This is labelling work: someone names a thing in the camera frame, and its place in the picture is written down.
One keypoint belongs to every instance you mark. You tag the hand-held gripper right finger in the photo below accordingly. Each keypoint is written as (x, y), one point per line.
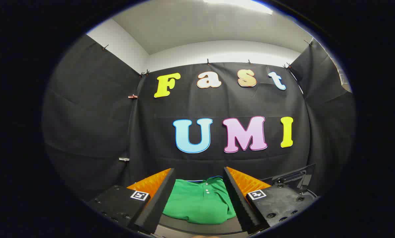
(239, 201)

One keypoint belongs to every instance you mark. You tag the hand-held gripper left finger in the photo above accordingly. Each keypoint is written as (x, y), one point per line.
(161, 198)

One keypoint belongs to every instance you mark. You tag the green polo shirt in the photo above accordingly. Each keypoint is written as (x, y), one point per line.
(200, 201)

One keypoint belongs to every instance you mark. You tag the grey box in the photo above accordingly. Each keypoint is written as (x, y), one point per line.
(200, 228)

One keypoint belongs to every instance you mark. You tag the small white clip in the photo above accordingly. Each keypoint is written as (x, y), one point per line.
(124, 159)

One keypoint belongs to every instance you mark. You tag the small red clip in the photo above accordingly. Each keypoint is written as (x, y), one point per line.
(133, 96)

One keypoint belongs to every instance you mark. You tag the black backdrop cloth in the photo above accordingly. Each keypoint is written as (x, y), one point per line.
(95, 115)

